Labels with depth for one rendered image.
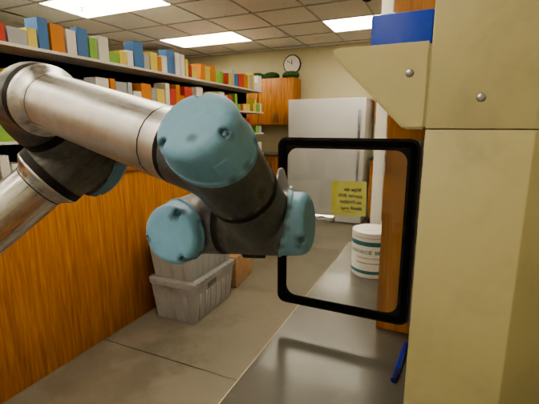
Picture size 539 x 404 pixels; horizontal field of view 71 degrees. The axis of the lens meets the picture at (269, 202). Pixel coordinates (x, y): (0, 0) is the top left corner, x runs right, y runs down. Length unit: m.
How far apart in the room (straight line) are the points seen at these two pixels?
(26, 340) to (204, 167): 2.30
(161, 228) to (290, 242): 0.15
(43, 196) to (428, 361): 0.62
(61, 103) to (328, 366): 0.66
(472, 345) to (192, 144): 0.42
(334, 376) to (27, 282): 1.93
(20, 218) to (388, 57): 0.59
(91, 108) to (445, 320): 0.49
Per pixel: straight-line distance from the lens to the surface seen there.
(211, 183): 0.32
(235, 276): 3.42
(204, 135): 0.30
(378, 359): 0.88
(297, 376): 0.80
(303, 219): 0.41
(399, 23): 0.73
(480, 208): 0.50
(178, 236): 0.44
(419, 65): 0.50
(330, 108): 5.58
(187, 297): 2.83
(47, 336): 2.62
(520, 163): 0.50
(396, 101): 0.49
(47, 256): 2.48
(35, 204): 0.71
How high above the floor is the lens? 1.41
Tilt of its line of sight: 11 degrees down
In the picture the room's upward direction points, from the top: straight up
